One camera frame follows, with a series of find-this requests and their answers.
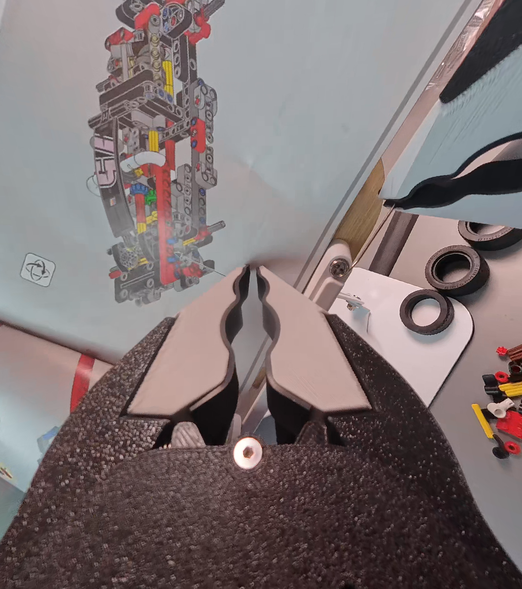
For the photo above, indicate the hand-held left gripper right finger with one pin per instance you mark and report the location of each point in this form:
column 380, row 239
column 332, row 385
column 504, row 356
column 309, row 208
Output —
column 316, row 359

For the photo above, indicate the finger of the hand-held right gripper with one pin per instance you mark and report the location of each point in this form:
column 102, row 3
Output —
column 481, row 119
column 513, row 41

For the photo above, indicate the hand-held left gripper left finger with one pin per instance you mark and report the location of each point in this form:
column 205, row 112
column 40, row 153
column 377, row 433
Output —
column 182, row 359

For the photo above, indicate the building instruction booklet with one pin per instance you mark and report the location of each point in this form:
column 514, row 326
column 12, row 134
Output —
column 58, row 138

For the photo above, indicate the grey desk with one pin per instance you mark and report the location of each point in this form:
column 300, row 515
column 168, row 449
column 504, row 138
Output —
column 509, row 299

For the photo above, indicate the black rubber tire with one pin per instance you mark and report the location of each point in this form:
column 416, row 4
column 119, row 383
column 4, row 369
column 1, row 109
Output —
column 472, row 276
column 495, row 241
column 426, row 327

